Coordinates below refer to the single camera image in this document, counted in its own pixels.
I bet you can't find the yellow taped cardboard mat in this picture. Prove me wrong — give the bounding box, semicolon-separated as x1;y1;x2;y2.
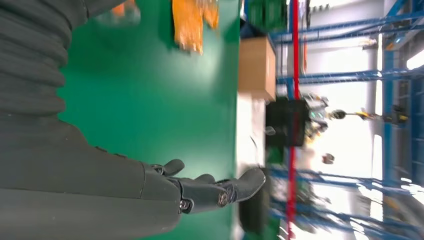
171;0;220;56

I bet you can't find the brown cardboard box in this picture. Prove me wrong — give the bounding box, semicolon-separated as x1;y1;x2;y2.
238;36;277;102

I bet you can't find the red pole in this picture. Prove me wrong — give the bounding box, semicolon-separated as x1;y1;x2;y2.
286;0;301;240

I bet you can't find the white background humanoid robot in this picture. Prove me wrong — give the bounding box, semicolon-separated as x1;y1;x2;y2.
303;94;347;143

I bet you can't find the green plastic crate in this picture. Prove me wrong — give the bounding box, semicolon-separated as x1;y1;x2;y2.
247;0;288;31

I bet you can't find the yellow hoist device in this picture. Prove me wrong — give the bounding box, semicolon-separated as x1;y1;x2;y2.
346;109;379;122

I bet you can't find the ceiling light strip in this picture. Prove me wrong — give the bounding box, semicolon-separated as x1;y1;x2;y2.
406;49;424;71

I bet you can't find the blue metal rack frame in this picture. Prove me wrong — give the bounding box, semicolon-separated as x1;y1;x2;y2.
243;0;424;240

